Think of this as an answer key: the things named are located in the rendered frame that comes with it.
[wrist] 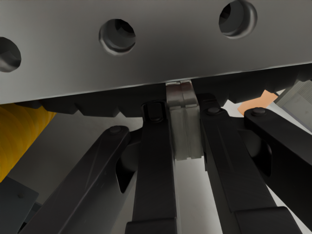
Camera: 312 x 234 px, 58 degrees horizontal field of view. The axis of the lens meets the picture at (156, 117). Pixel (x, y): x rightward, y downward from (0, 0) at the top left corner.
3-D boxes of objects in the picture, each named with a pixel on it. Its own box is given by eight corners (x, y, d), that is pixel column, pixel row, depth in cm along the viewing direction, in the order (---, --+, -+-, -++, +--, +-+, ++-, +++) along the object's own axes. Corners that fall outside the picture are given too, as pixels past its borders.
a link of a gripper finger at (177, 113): (189, 160, 14) (174, 162, 14) (179, 107, 21) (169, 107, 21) (183, 106, 13) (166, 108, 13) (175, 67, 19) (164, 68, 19)
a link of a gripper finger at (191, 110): (183, 106, 13) (199, 104, 13) (175, 67, 19) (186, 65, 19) (189, 160, 14) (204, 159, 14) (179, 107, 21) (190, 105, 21)
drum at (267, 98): (249, 116, 470) (275, 91, 450) (255, 125, 437) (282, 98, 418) (233, 104, 463) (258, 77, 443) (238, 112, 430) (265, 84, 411)
